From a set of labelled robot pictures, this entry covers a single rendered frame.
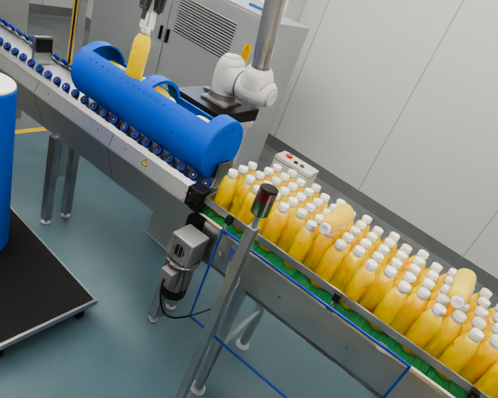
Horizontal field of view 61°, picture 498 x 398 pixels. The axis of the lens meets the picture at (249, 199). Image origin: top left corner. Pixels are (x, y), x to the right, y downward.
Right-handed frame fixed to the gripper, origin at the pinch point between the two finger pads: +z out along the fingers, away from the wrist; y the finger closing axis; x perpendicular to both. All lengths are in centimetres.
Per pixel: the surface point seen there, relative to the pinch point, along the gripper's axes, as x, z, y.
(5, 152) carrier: -33, 76, 30
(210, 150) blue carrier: 43, 36, -8
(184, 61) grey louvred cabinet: -113, 57, -168
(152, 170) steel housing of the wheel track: 19, 61, -7
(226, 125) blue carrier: 43, 25, -14
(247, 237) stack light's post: 85, 43, 18
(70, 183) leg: -56, 119, -27
